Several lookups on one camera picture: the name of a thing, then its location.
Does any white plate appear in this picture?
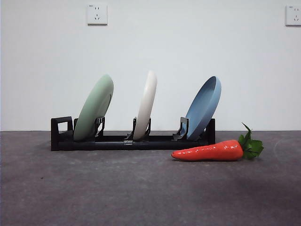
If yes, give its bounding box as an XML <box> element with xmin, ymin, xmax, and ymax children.
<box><xmin>134</xmin><ymin>70</ymin><xmax>158</xmax><ymax>140</ymax></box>

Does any orange carrot with green leaves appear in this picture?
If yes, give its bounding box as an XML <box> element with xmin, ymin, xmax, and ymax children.
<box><xmin>171</xmin><ymin>122</ymin><xmax>265</xmax><ymax>162</ymax></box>

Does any black plate rack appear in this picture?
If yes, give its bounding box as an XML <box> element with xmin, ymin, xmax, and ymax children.
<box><xmin>50</xmin><ymin>116</ymin><xmax>216</xmax><ymax>152</ymax></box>

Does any green plate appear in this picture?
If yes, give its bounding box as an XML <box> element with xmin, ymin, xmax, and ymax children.
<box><xmin>73</xmin><ymin>74</ymin><xmax>114</xmax><ymax>142</ymax></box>

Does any blue plate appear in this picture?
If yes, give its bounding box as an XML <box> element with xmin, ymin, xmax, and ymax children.
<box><xmin>185</xmin><ymin>75</ymin><xmax>222</xmax><ymax>140</ymax></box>

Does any white wall socket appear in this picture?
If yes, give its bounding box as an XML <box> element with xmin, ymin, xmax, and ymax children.
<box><xmin>87</xmin><ymin>4</ymin><xmax>108</xmax><ymax>26</ymax></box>
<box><xmin>285</xmin><ymin>4</ymin><xmax>301</xmax><ymax>27</ymax></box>

